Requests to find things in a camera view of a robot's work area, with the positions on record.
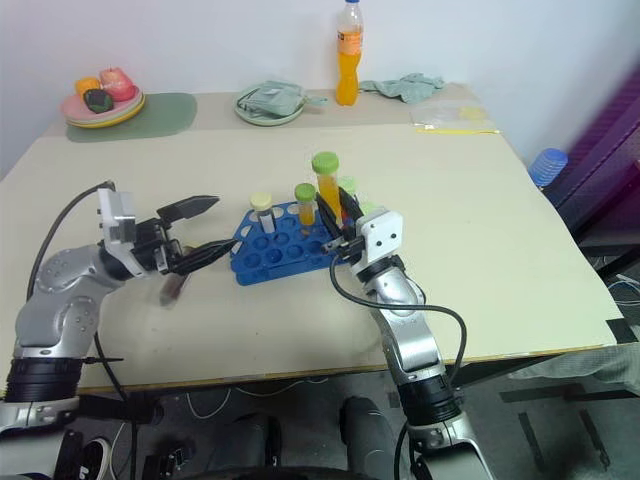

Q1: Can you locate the green plate with cloth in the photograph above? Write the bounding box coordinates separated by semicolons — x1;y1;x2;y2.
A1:
236;80;330;119

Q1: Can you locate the black and white shoe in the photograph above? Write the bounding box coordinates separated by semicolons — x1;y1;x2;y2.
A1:
73;433;117;480

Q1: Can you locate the black and green toy fruit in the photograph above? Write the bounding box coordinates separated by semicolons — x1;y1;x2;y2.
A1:
81;88;115;114

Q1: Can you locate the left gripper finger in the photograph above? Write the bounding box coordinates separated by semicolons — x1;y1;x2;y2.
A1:
156;195;222;224
174;238;237;277

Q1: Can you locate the small green capped orange tube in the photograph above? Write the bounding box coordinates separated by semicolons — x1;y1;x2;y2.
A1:
294;183;318;227

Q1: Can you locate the pale green plate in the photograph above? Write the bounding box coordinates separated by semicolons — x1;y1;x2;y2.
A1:
234;82;307;127

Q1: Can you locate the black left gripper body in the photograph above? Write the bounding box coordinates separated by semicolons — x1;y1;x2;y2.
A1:
132;216;185;276

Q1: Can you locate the pink toy peach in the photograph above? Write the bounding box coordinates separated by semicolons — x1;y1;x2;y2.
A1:
98;66;137;102

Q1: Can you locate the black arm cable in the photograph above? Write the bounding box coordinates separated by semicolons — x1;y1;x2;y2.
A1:
26;181;117;301
329;248;469;389

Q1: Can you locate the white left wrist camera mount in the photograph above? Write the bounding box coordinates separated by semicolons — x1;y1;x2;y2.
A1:
95;186;146;279

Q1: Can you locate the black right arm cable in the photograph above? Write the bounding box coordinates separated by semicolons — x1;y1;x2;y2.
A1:
329;248;469;389

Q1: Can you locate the pale yellow capped test tube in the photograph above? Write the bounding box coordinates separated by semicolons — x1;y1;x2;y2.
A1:
249;192;278;235

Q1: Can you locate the crumpled green cloth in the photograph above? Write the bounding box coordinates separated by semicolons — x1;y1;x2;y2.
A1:
359;72;447;105

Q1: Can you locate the pink plate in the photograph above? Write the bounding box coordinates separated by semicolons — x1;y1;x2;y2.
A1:
60;87;144;124

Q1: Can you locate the orange soda bottle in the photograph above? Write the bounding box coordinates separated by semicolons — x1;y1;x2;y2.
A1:
335;0;365;107

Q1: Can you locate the large green capped yellow tube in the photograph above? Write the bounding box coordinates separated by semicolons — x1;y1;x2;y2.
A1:
311;150;343;222

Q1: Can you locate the red test tube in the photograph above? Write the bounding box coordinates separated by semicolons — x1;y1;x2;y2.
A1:
158;272;190;307

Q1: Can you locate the white floor cable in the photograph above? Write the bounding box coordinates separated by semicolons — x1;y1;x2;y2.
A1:
185;377;331;420

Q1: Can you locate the blue ribbed bottle cap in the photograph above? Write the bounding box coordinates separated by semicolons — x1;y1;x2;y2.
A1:
529;147;570;189

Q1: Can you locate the dark rounded robot leg shape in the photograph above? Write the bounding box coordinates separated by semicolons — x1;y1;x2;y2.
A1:
339;395;402;472

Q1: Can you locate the green placemat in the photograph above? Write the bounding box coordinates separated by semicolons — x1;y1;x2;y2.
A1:
65;91;198;144

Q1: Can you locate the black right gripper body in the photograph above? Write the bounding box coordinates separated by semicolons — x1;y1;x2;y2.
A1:
321;218;367;266

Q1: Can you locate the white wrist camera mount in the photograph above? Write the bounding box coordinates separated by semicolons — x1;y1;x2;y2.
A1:
95;186;146;279
356;209;404;267

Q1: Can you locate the blue test tube rack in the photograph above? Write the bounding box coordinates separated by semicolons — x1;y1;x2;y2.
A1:
229;201;362;288

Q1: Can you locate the purple fabric furniture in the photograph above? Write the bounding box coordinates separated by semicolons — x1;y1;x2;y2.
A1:
543;64;640;244

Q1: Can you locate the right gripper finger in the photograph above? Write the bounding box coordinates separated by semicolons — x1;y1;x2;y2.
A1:
337;185;365;225
315;191;348;238

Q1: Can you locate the yellow plate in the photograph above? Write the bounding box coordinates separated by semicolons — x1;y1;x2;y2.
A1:
64;92;148;130

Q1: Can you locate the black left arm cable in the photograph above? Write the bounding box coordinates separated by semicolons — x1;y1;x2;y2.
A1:
26;181;117;301

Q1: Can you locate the clear plastic zip bag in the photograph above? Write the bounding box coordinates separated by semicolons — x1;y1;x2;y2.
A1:
410;101;502;136

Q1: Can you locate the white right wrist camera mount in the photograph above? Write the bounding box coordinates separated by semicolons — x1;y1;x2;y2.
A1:
356;209;404;267

